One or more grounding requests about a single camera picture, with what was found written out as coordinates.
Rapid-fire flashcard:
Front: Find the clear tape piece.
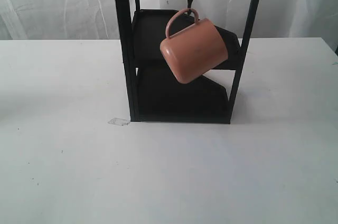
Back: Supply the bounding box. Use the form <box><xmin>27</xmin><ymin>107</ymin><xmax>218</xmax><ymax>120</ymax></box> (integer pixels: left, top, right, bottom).
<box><xmin>108</xmin><ymin>117</ymin><xmax>130</xmax><ymax>126</ymax></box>

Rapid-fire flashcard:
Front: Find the black metal shelf rack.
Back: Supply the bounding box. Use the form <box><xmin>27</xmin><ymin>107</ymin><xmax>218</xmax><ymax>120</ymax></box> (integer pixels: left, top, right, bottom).
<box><xmin>115</xmin><ymin>0</ymin><xmax>259</xmax><ymax>124</ymax></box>

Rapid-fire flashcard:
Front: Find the pink mug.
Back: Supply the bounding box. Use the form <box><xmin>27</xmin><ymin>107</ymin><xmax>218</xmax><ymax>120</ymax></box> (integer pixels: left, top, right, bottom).
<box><xmin>160</xmin><ymin>8</ymin><xmax>228</xmax><ymax>84</ymax></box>

